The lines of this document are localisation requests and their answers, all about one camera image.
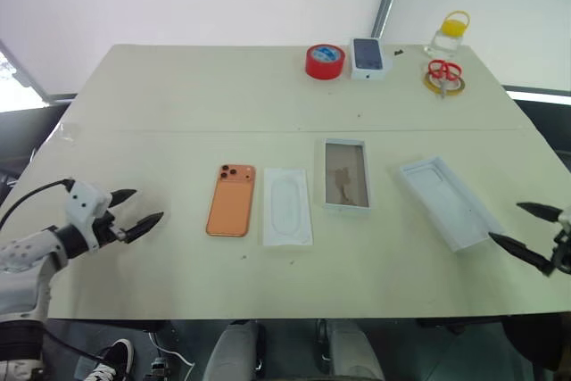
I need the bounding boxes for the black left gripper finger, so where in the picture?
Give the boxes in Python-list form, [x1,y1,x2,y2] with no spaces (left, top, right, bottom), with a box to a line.
[106,188,138,210]
[121,211,165,244]

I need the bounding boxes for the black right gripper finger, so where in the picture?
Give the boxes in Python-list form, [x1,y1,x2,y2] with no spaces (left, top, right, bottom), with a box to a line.
[516,202,562,223]
[488,231,555,277]

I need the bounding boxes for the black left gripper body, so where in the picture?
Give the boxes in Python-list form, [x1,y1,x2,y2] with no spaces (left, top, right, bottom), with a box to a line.
[91,210,128,248]

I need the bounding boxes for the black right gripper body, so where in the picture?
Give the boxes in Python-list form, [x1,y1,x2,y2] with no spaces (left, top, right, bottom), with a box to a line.
[550,232,571,276]

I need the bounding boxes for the white phone box lid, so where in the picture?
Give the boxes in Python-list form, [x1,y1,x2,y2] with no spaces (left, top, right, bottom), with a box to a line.
[398,156,505,253]

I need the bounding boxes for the white phone box base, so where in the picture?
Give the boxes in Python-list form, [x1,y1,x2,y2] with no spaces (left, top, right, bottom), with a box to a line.
[321,137,373,215]

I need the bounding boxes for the white box with phone print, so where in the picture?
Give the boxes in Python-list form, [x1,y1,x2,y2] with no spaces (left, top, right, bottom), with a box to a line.
[350,37,387,82]

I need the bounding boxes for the orange smartphone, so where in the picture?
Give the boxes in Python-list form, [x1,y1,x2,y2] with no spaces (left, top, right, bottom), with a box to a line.
[205,163,257,238]

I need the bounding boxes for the black and white sneaker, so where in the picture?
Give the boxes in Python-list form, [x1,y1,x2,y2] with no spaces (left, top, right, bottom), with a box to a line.
[76,338,136,381]

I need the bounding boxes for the white paper insert sleeve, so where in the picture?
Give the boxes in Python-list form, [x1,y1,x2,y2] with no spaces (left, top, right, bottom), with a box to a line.
[262,167,314,247]

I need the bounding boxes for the yellow tape roll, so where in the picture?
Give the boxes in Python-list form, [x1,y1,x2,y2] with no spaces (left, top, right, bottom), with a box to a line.
[422,70,467,96]

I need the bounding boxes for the clear jar with yellow lid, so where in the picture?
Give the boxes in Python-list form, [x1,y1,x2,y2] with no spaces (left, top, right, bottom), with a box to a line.
[428,10,471,57]

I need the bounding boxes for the red tape roll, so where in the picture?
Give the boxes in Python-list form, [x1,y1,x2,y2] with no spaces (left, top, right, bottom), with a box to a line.
[304,43,346,81]

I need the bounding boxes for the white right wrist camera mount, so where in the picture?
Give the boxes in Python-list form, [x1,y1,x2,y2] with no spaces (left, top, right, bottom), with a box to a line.
[552,204,571,244]

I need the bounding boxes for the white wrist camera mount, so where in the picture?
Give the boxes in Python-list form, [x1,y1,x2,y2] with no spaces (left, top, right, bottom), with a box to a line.
[64,180,112,252]
[552,204,571,244]

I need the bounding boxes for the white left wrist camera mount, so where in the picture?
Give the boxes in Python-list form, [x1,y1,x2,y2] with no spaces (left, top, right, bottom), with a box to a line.
[64,180,112,252]

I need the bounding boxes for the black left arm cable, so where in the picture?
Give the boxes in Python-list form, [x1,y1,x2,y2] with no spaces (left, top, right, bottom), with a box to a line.
[0,178,76,231]

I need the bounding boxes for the white floor cable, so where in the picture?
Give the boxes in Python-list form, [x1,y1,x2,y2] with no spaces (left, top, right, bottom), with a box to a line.
[148,331,196,381]

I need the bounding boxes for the red handled scissors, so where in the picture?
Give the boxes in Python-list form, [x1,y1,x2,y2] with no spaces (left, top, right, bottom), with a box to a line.
[426,58,463,99]

